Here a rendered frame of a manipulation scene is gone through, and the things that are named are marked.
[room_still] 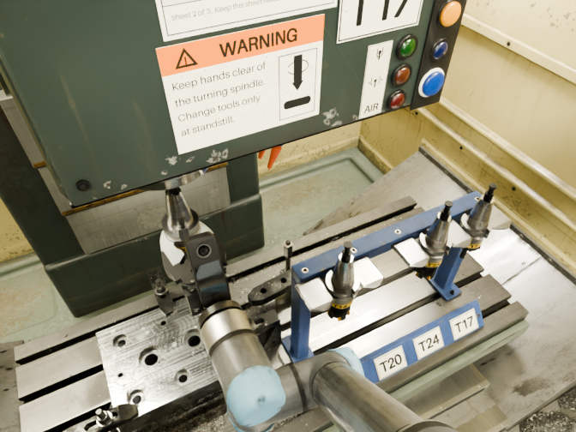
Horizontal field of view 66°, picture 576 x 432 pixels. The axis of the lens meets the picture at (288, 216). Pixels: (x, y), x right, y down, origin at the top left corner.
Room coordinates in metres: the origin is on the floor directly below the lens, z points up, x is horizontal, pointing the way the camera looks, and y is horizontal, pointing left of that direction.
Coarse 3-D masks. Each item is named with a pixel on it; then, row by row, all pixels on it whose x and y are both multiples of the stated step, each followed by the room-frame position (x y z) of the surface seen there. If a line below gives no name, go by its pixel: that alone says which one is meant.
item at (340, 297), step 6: (330, 276) 0.50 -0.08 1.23; (330, 282) 0.49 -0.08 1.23; (330, 288) 0.47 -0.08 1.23; (354, 288) 0.47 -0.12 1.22; (336, 294) 0.46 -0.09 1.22; (342, 294) 0.46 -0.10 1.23; (348, 294) 0.47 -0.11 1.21; (354, 294) 0.47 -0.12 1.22; (336, 300) 0.46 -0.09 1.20; (342, 300) 0.46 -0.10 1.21
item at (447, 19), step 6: (450, 6) 0.47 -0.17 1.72; (456, 6) 0.48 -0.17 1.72; (444, 12) 0.47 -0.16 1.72; (450, 12) 0.47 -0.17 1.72; (456, 12) 0.48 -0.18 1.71; (444, 18) 0.47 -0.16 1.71; (450, 18) 0.47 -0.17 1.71; (456, 18) 0.48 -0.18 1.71; (444, 24) 0.47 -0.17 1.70; (450, 24) 0.47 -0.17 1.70
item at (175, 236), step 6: (192, 210) 0.56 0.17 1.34; (162, 222) 0.53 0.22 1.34; (192, 222) 0.53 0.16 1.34; (198, 222) 0.53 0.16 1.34; (168, 228) 0.51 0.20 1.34; (186, 228) 0.51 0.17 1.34; (192, 228) 0.51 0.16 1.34; (198, 228) 0.53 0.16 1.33; (168, 234) 0.50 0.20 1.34; (174, 234) 0.50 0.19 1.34; (180, 234) 0.51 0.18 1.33; (186, 234) 0.51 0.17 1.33; (192, 234) 0.51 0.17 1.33; (174, 240) 0.50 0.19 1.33; (180, 240) 0.50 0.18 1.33
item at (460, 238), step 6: (456, 222) 0.65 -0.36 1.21; (450, 228) 0.63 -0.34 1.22; (456, 228) 0.63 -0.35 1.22; (462, 228) 0.63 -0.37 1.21; (450, 234) 0.61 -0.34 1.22; (456, 234) 0.61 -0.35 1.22; (462, 234) 0.61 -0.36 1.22; (468, 234) 0.61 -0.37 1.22; (456, 240) 0.60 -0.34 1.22; (462, 240) 0.60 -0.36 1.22; (468, 240) 0.60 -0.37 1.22; (456, 246) 0.58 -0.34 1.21; (462, 246) 0.58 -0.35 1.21; (468, 246) 0.59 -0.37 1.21
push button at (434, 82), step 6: (438, 72) 0.48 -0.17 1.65; (426, 78) 0.47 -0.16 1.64; (432, 78) 0.47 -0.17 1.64; (438, 78) 0.47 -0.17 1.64; (426, 84) 0.47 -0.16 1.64; (432, 84) 0.47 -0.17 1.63; (438, 84) 0.48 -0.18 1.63; (426, 90) 0.47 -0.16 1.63; (432, 90) 0.47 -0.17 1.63; (438, 90) 0.48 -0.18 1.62
